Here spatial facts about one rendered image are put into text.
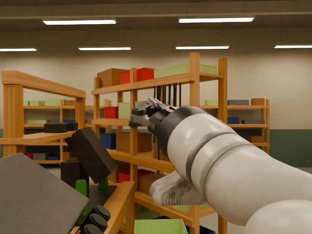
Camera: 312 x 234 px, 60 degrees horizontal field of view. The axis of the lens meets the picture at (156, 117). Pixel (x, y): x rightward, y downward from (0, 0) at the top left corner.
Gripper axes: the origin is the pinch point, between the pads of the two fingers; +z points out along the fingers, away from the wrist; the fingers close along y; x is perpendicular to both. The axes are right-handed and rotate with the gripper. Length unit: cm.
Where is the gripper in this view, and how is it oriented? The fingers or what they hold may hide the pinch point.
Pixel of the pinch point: (154, 107)
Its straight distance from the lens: 44.2
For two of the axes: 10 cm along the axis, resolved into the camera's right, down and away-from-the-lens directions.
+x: -2.4, 9.3, 2.7
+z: -3.6, -3.4, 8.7
